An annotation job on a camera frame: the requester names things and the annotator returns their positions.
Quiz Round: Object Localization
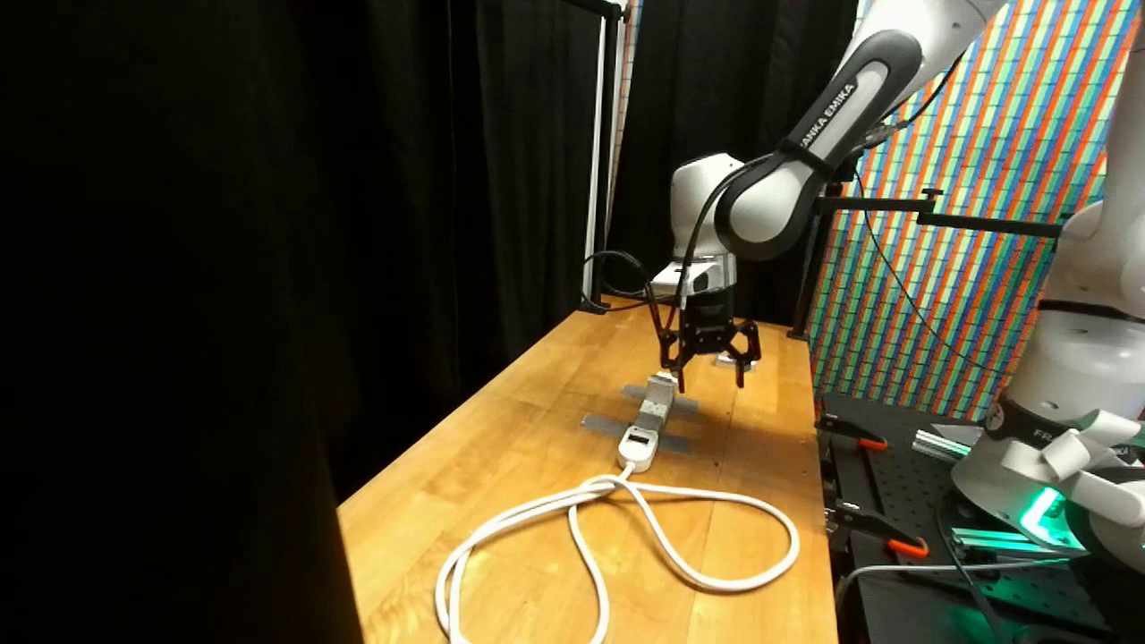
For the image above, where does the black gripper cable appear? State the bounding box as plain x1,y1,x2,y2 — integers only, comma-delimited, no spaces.
652,146,836,369

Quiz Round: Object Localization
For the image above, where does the black curtain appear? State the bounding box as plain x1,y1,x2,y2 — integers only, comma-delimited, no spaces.
0,0,863,644

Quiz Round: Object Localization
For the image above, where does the short silver metal bar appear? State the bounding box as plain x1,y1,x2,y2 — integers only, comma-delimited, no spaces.
909,421,976,463

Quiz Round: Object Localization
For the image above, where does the black clamp with orange handle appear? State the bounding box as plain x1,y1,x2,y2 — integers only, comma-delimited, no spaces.
823,497,935,565
817,411,893,458

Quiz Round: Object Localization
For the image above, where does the white power strip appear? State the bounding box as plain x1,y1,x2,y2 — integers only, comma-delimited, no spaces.
612,387,679,471

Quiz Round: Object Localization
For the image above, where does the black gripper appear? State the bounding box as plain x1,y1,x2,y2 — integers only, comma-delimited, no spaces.
655,287,766,397

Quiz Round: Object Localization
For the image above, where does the wide grey tape strip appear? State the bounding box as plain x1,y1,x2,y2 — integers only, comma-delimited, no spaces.
578,409,699,454

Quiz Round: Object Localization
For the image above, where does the white metal pole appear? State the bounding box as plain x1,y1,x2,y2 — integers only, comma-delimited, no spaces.
578,0,632,307

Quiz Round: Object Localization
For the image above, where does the grey white block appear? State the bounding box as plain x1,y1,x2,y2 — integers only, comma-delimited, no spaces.
620,380,708,421

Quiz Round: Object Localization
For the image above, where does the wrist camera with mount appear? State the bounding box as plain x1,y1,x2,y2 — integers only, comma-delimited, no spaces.
644,258,701,302

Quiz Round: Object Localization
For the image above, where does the teal metal bar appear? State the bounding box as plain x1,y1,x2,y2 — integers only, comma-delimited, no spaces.
947,522,1085,560

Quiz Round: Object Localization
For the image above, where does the grey cable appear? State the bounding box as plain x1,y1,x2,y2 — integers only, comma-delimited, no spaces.
832,546,1085,608

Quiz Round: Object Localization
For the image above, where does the black optical breadboard table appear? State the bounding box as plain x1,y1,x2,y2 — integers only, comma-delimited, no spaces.
817,390,1145,644

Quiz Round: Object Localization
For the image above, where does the white extension cord cable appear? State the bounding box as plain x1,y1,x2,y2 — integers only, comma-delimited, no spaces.
430,461,806,644

